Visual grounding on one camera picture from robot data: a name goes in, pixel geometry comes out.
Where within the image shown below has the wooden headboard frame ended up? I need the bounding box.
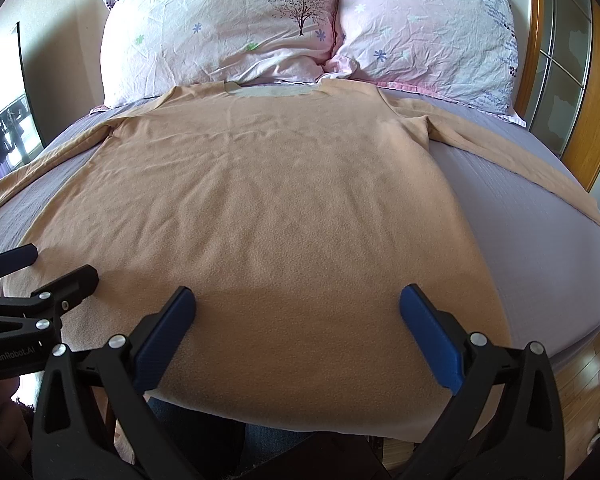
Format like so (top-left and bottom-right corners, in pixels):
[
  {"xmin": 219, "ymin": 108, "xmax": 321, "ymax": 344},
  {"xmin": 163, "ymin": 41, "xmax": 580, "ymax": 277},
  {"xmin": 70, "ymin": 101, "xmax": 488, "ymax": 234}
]
[{"xmin": 510, "ymin": 0, "xmax": 600, "ymax": 190}]

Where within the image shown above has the right floral pink pillow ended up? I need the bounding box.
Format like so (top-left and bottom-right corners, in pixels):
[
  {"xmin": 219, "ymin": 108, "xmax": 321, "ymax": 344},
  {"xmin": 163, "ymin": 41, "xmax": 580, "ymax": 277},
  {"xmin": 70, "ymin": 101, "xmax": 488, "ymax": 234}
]
[{"xmin": 325, "ymin": 0, "xmax": 518, "ymax": 115}]

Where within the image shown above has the floral pink pillow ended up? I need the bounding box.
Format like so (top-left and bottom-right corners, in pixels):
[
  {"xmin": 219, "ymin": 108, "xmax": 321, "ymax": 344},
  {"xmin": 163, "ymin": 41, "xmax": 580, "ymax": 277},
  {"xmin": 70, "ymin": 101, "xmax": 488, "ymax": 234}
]
[
  {"xmin": 325, "ymin": 0, "xmax": 518, "ymax": 115},
  {"xmin": 100, "ymin": 0, "xmax": 337, "ymax": 107}
]

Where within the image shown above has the left floral pink pillow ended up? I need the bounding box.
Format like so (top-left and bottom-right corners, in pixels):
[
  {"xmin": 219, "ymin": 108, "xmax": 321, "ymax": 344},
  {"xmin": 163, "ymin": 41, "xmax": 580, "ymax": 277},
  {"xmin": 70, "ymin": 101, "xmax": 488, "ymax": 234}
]
[{"xmin": 100, "ymin": 0, "xmax": 337, "ymax": 107}]

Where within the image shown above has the beige long-sleeve shirt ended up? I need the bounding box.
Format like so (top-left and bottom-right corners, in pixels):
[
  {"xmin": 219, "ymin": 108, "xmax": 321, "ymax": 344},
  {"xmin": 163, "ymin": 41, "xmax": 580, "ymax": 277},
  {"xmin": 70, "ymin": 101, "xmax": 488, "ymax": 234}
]
[{"xmin": 0, "ymin": 80, "xmax": 600, "ymax": 441}]

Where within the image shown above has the wall mirror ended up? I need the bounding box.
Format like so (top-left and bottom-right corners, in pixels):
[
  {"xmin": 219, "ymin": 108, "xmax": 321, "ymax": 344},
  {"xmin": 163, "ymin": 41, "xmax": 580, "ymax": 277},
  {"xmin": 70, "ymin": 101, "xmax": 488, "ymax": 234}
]
[{"xmin": 0, "ymin": 25, "xmax": 43, "ymax": 180}]

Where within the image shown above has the person's right hand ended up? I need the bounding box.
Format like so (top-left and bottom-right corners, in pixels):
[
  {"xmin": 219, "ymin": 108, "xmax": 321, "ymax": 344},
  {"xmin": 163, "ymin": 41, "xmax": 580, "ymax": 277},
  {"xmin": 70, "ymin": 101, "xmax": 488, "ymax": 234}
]
[{"xmin": 0, "ymin": 377, "xmax": 32, "ymax": 463}]

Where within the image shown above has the lavender bed sheet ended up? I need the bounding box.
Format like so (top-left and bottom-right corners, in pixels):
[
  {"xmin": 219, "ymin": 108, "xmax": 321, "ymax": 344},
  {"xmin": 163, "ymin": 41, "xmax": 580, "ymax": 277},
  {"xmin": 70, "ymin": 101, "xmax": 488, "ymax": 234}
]
[{"xmin": 0, "ymin": 89, "xmax": 600, "ymax": 372}]

